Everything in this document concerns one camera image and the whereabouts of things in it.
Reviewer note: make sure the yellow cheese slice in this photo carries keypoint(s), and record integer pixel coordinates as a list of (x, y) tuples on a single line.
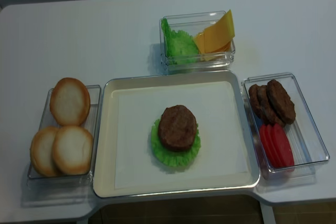
[(219, 35)]

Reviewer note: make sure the green lettuce in bin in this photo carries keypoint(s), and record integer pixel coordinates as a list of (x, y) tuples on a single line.
[(180, 46)]

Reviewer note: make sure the green lettuce leaf on tray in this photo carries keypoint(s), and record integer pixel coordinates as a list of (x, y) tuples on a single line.
[(171, 158)]

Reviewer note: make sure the clear bin with lettuce cheese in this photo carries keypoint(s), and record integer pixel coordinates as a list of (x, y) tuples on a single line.
[(194, 24)]

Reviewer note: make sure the orange cheese slices stack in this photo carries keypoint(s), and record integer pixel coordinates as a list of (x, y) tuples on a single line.
[(200, 43)]

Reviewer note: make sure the brown patty on tray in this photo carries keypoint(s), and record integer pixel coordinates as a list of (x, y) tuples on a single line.
[(177, 128)]

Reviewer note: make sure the left brown patty in bin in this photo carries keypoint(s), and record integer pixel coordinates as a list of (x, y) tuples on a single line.
[(254, 102)]

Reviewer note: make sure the brown patty in bin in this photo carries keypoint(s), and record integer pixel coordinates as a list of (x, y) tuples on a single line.
[(281, 101), (266, 107), (254, 102)]

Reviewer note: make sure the upper bun half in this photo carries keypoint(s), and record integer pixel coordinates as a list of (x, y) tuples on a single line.
[(70, 102)]

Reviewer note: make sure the bun half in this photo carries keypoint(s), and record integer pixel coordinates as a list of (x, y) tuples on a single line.
[(41, 152), (72, 150), (70, 102)]

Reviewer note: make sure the middle brown patty in bin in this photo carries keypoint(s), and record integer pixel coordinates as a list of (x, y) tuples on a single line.
[(266, 107)]

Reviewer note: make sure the lower right bun half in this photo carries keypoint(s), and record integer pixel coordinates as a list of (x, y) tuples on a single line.
[(72, 150)]

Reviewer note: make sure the white metal tray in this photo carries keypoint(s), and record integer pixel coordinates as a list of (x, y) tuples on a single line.
[(105, 165)]

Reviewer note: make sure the clear bin with buns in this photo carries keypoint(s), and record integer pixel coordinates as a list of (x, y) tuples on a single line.
[(91, 124)]

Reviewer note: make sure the right brown patty in bin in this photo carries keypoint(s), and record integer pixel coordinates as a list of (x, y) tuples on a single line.
[(281, 101)]

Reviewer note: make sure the red tomato slices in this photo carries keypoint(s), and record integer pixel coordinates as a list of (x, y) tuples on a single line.
[(276, 146)]

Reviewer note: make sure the clear bin with patties tomato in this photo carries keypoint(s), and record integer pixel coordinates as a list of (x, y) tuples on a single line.
[(307, 146)]

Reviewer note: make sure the lower left bun half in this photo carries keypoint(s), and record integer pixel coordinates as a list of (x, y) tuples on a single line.
[(41, 152)]

